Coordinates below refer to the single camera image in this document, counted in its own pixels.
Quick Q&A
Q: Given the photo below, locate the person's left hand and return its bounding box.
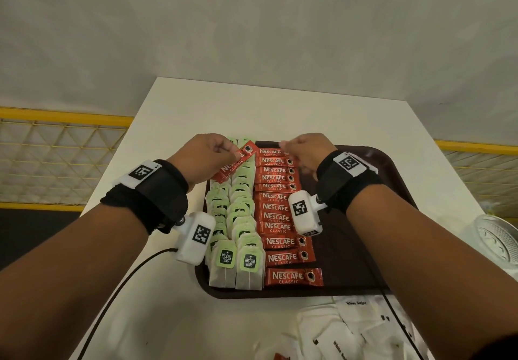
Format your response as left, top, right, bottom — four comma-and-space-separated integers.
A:
167, 133, 242, 193

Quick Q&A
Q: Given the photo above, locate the person's right hand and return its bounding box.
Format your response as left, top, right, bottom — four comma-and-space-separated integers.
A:
279, 133, 338, 181

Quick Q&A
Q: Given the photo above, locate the row of red Nescafe sachets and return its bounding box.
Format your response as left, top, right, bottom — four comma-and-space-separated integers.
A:
254, 147, 324, 288

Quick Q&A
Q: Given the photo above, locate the brown tray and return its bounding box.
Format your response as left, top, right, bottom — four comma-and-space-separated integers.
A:
194, 141, 418, 300

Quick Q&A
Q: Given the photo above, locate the pile of white sugar sachets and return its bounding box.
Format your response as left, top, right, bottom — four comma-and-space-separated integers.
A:
253, 295, 434, 360

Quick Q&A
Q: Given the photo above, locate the clear patterned glass cup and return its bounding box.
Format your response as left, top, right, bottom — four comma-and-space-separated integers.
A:
471, 214, 518, 276

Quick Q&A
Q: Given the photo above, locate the person's right forearm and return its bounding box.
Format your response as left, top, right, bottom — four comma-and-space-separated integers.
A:
346, 185, 518, 360

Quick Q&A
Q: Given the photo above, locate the person's left forearm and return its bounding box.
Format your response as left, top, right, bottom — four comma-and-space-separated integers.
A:
0, 203, 148, 360

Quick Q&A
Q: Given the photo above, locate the person's dark sleeve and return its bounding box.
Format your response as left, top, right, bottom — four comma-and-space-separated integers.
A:
469, 333, 518, 360

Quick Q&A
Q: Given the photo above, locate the black right wristband with markers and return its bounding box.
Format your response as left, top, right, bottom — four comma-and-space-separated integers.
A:
315, 150, 384, 215

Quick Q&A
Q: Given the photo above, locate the black wristband with markers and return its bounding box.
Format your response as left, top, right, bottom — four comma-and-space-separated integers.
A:
315, 150, 384, 215
100, 159, 190, 235

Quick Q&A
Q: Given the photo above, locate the black left wristband with markers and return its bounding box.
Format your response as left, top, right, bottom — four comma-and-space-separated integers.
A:
100, 159, 190, 235

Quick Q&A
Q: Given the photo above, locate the yellow mesh railing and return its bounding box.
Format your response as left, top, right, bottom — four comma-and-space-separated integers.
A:
0, 106, 134, 213
435, 139, 518, 223

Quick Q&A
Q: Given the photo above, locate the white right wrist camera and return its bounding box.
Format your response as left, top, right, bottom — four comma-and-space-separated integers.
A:
288, 190, 328, 237

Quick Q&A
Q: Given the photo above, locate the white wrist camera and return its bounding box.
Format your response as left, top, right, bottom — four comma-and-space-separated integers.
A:
174, 211, 216, 267
288, 190, 328, 237

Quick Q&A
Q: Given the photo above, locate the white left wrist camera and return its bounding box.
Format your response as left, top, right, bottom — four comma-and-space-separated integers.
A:
174, 211, 216, 267

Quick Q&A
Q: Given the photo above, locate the black left camera cable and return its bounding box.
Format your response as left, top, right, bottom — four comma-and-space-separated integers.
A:
77, 247, 179, 360

